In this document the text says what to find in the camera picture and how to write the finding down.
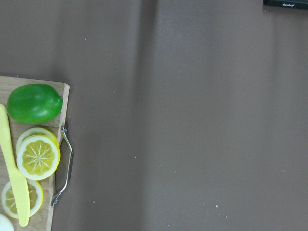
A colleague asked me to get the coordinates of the white toy bun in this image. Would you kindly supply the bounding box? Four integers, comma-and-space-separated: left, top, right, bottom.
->
0, 214, 14, 231

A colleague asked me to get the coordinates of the back lemon slice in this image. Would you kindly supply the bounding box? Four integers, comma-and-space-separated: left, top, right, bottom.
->
16, 127, 57, 150

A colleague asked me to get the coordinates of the bamboo cutting board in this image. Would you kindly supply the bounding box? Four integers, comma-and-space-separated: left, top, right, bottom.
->
0, 76, 70, 231

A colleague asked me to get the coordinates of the green plastic lime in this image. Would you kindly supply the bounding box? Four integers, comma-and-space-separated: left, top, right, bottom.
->
7, 84, 63, 124

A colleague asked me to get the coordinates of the yellow plastic knife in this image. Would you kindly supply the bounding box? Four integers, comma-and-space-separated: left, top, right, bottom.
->
0, 104, 30, 227

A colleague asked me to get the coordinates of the wire glass rack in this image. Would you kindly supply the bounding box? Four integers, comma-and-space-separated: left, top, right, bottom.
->
263, 0, 308, 10

